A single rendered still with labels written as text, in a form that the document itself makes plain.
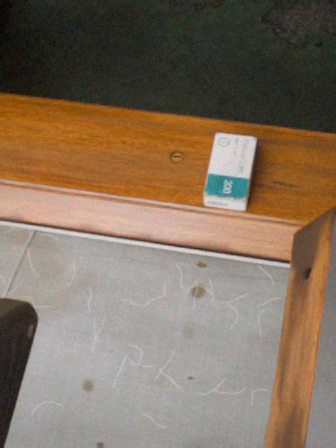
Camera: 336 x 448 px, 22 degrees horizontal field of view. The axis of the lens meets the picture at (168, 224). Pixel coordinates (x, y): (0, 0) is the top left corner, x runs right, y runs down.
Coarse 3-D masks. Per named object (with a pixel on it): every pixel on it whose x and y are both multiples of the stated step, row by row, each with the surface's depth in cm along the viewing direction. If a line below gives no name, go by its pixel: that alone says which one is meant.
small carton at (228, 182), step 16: (224, 144) 70; (240, 144) 70; (256, 144) 70; (224, 160) 69; (240, 160) 69; (208, 176) 69; (224, 176) 69; (240, 176) 69; (208, 192) 68; (224, 192) 68; (240, 192) 68; (240, 208) 69
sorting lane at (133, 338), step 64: (0, 256) 72; (64, 256) 72; (128, 256) 71; (192, 256) 71; (64, 320) 69; (128, 320) 69; (192, 320) 68; (256, 320) 68; (64, 384) 67; (128, 384) 66; (192, 384) 66; (256, 384) 66
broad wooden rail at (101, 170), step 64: (0, 128) 75; (64, 128) 74; (128, 128) 74; (192, 128) 73; (256, 128) 73; (0, 192) 73; (64, 192) 72; (128, 192) 71; (192, 192) 71; (256, 192) 70; (320, 192) 70; (256, 256) 70
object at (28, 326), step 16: (0, 304) 35; (16, 304) 35; (0, 320) 32; (16, 320) 34; (32, 320) 36; (0, 336) 32; (16, 336) 34; (32, 336) 36; (0, 352) 33; (16, 352) 35; (0, 368) 33; (16, 368) 35; (0, 384) 33; (16, 384) 35; (0, 400) 33; (16, 400) 35; (0, 416) 34; (0, 432) 34
